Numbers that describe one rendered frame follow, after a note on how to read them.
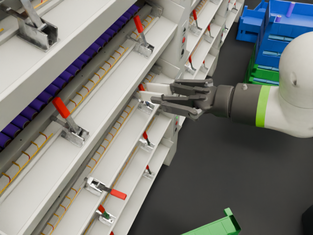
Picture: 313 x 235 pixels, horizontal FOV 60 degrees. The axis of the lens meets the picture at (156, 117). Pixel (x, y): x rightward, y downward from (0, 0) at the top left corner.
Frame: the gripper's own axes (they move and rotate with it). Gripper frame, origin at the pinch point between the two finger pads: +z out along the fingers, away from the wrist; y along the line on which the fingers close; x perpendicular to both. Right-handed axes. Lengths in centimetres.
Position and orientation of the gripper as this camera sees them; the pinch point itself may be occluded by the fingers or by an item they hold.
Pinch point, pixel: (154, 93)
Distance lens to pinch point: 71.4
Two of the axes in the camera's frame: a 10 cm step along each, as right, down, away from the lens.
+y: 4.1, -6.9, 6.0
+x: -2.1, -7.1, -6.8
